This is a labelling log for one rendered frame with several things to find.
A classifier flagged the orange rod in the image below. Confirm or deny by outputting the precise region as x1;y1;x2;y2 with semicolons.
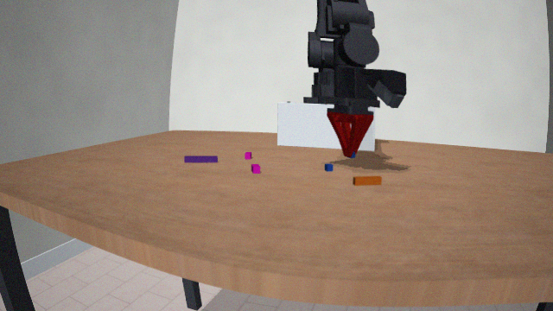
353;176;382;186

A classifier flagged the purple rod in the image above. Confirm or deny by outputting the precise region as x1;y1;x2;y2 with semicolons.
184;155;218;162

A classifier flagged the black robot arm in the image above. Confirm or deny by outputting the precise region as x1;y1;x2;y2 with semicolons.
303;0;406;108

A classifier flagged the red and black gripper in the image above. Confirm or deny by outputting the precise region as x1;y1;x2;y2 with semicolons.
318;65;380;157

